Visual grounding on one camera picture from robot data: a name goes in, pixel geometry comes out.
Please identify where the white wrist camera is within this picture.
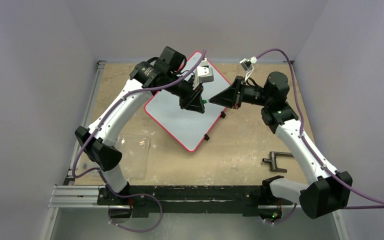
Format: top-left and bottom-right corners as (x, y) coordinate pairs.
(239, 56), (258, 72)
(193, 57), (214, 90)

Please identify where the red-framed whiteboard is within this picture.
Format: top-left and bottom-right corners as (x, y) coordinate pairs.
(144, 50), (232, 153)

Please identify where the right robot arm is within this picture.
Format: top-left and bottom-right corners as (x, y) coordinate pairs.
(209, 71), (353, 219)

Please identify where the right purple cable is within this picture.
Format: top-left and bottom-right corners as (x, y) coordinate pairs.
(251, 48), (384, 226)

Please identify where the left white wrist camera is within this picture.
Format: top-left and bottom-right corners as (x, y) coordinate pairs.
(193, 57), (214, 90)

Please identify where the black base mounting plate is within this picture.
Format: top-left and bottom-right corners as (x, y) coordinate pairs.
(97, 185), (292, 218)

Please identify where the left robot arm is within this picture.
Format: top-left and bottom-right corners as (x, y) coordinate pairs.
(75, 46), (206, 205)

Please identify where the clear plastic screw box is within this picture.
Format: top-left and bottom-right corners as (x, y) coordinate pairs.
(115, 133), (150, 179)

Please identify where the aluminium frame rail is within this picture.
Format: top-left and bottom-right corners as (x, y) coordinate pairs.
(48, 185), (341, 210)

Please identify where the grey metal crank handle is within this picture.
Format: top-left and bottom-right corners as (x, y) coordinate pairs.
(262, 151), (293, 173)

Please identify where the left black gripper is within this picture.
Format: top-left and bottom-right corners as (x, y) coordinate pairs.
(165, 72), (205, 113)

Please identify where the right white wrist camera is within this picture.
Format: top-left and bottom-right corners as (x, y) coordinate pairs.
(239, 56), (258, 72)

